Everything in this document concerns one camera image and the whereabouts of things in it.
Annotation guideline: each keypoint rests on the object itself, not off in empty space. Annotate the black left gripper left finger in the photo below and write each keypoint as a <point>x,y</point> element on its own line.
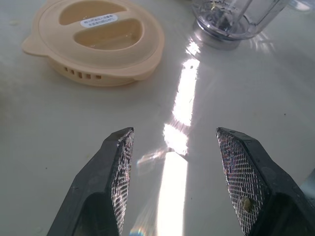
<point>98,177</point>

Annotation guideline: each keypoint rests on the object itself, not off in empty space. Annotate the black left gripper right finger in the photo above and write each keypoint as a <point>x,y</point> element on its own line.
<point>265,177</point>

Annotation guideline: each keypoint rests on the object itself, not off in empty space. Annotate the beige round blender lid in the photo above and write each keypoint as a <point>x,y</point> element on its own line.
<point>61,44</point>

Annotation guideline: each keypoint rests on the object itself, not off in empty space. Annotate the clear blender jar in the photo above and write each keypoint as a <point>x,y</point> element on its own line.
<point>233,22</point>

